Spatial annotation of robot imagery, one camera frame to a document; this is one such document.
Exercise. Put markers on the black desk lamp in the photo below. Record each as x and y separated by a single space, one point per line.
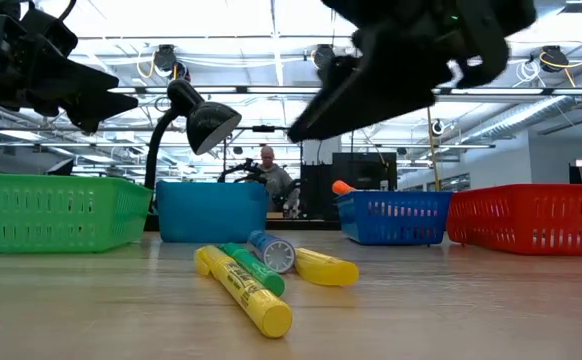
206 125

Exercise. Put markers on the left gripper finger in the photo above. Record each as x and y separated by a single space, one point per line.
76 75
98 111

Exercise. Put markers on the blue plastic basket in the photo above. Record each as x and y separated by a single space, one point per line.
393 217

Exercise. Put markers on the orange highlighter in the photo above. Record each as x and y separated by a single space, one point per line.
342 188

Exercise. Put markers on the teal plastic bin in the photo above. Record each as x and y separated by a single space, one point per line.
211 215

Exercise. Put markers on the green highlighter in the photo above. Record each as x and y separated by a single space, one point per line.
261 272

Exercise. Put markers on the silver ventilation duct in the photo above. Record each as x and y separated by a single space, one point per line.
521 117

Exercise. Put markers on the black equipment cabinet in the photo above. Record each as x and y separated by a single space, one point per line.
363 172

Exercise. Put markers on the slim yellow highlighter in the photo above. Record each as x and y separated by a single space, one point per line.
251 295

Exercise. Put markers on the thick yellow highlighter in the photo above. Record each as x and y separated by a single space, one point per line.
326 270

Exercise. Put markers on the purple highlighter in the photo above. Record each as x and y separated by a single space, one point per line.
277 254

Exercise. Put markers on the green plastic basket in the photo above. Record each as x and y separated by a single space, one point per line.
46 215

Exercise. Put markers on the red plastic basket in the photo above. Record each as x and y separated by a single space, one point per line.
531 220

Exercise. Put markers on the black lab robot arm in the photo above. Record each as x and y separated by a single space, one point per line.
246 167

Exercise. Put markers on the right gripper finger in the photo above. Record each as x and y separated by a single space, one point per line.
381 90
342 67

